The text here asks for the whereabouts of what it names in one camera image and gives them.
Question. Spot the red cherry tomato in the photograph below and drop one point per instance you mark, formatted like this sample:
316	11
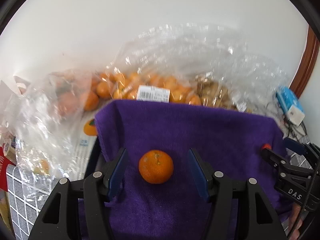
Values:
266	146

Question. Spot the clear plastic fruit bag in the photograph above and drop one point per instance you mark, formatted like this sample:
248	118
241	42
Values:
207	65

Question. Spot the fruit carton box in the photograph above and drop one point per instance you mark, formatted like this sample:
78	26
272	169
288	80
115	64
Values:
83	147

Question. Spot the red paper bag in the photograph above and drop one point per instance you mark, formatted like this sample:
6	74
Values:
7	157

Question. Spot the right hand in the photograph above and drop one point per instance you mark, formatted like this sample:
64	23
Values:
295	222

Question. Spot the grey checked tablecloth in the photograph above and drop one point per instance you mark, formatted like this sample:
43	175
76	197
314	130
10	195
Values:
23	211

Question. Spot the brown door frame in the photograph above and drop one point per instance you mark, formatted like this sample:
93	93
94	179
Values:
307	64

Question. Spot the blue white box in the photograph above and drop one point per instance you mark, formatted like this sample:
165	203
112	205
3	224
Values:
290	105

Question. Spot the large rough orange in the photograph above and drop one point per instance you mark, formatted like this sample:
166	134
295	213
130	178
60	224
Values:
156	167

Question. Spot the small clear plastic bag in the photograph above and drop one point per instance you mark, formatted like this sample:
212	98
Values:
45	121

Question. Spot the black tray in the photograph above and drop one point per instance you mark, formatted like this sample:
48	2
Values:
96	159

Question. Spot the purple towel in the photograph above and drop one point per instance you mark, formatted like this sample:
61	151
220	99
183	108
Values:
230	141

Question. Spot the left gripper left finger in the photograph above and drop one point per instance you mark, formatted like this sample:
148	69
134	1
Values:
59	217

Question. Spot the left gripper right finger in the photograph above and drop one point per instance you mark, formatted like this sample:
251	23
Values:
256	217

